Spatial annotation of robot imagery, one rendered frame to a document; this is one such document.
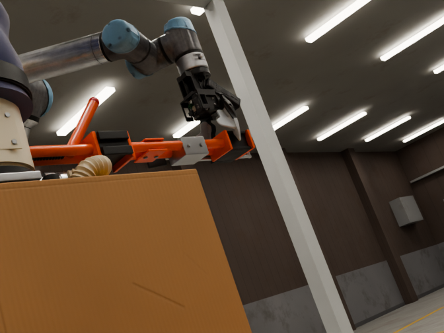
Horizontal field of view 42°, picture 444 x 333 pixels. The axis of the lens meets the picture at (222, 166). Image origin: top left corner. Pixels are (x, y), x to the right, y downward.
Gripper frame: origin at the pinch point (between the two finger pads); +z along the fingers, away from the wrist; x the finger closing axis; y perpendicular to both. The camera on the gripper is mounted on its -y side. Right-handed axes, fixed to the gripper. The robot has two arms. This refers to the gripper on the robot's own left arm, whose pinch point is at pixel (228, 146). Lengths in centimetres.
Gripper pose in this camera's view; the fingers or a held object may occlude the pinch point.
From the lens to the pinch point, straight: 141.7
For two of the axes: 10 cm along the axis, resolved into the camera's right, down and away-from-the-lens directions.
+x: 6.1, -4.1, -6.8
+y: -7.2, 0.6, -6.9
